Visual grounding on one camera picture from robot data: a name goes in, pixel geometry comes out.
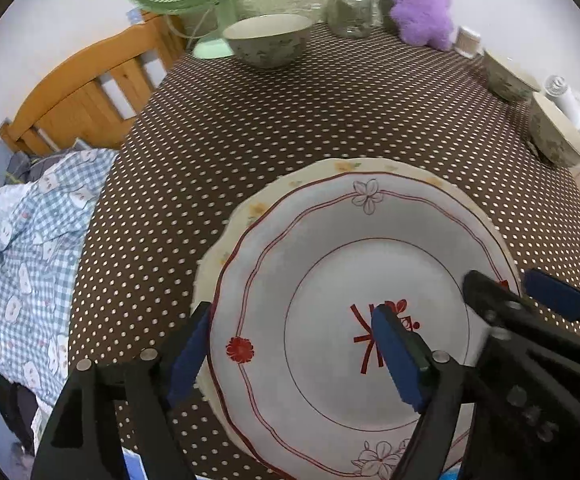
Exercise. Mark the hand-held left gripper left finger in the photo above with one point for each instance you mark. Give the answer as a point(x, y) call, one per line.
point(190, 350)

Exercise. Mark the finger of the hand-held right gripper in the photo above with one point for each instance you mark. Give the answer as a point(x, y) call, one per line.
point(500, 310)
point(555, 295)

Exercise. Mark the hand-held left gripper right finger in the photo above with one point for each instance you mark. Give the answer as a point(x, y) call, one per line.
point(395, 355)

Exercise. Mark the red rimmed white plate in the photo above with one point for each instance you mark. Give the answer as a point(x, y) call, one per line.
point(320, 260)

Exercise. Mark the floral ceramic bowl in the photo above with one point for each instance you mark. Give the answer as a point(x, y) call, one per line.
point(552, 132)
point(507, 80)
point(270, 45)

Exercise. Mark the scalloped yellow floral plate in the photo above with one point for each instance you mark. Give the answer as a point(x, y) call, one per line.
point(340, 166)

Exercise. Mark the blue checked blanket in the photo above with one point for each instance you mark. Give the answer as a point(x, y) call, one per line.
point(30, 270)

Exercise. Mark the dark cloth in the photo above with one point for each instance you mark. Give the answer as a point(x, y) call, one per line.
point(17, 410)

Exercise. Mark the brown polka dot tablecloth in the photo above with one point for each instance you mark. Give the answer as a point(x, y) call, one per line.
point(270, 125)

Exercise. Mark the grey cloth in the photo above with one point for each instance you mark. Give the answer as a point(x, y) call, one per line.
point(22, 165)

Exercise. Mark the cotton swab container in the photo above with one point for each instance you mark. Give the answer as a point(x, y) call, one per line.
point(469, 42)

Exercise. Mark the wooden headboard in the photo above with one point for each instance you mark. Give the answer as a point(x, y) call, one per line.
point(80, 85)

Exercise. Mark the purple plush toy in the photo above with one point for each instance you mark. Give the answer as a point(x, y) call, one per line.
point(417, 5)

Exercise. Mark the glass jar with dark lid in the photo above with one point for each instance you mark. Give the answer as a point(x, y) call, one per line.
point(350, 10)

